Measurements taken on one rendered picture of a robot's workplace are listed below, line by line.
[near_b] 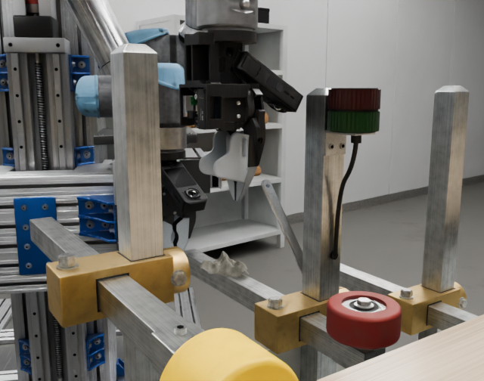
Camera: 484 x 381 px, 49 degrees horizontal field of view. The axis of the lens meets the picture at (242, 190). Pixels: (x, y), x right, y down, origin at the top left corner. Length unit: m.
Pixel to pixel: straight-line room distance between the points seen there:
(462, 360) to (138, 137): 0.36
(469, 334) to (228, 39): 0.41
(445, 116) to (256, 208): 3.28
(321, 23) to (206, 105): 4.08
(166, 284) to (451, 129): 0.49
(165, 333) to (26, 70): 1.04
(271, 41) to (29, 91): 2.68
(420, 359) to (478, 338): 0.08
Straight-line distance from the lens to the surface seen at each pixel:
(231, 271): 0.82
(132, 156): 0.52
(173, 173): 0.94
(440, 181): 0.86
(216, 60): 0.65
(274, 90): 0.69
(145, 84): 0.52
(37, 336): 1.49
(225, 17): 0.65
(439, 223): 0.87
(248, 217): 4.15
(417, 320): 0.85
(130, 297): 0.48
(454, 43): 6.40
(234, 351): 0.34
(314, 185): 0.67
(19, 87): 1.36
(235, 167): 0.67
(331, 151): 0.66
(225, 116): 0.64
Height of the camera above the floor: 1.14
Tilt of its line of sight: 11 degrees down
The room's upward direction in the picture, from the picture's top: straight up
